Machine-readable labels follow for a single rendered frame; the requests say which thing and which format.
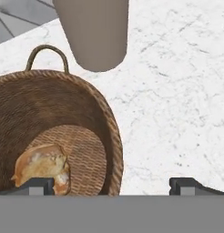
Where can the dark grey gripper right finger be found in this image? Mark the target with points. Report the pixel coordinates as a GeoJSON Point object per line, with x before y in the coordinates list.
{"type": "Point", "coordinates": [183, 182]}

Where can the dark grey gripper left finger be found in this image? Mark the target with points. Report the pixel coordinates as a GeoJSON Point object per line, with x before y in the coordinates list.
{"type": "Point", "coordinates": [41, 183]}

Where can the golden crusty bread piece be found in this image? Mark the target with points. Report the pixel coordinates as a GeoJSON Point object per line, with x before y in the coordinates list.
{"type": "Point", "coordinates": [41, 164]}

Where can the brown woven wicker basket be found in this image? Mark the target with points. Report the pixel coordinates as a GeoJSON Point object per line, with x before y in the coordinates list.
{"type": "Point", "coordinates": [53, 103]}

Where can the taupe rounded stool seat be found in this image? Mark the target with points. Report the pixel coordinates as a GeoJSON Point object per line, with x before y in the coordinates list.
{"type": "Point", "coordinates": [95, 30]}

